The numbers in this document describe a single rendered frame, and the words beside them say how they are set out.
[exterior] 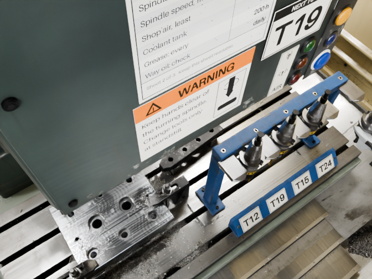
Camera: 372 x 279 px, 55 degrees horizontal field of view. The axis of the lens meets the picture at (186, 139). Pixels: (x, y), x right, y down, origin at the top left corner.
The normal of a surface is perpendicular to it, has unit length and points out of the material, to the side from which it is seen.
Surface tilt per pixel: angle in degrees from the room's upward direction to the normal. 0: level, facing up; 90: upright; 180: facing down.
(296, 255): 7
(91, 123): 90
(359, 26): 90
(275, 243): 8
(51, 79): 90
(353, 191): 24
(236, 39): 90
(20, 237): 0
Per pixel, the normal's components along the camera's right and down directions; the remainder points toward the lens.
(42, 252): 0.03, -0.52
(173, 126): 0.57, 0.71
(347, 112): -0.30, -0.28
